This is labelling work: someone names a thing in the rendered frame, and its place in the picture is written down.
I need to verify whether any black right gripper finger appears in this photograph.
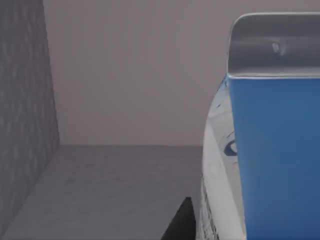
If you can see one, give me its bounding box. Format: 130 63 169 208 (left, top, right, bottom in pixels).
160 196 197 240

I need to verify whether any blue and white can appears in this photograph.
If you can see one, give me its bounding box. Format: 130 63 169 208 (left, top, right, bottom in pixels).
200 11 320 240

